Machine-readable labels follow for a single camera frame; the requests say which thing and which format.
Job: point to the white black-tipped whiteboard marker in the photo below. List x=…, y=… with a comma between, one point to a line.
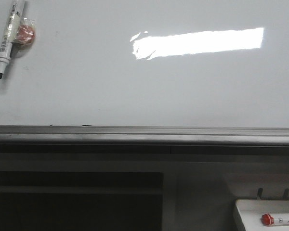
x=10, y=33

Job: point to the white whiteboard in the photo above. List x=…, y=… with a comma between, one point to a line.
x=188, y=63

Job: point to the dark metal hook left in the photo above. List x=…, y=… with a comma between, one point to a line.
x=259, y=193

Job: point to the dark metal hook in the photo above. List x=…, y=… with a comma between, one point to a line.
x=286, y=194
x=259, y=193

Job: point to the white plastic marker tray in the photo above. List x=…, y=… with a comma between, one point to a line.
x=247, y=214

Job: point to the dark rectangular panel below board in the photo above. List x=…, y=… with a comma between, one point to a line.
x=80, y=201

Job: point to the dark metal hook right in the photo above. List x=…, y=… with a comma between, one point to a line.
x=286, y=194

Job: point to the red-capped white marker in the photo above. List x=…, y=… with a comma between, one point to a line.
x=275, y=219

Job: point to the grey aluminium whiteboard frame rail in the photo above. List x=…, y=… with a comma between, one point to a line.
x=143, y=135

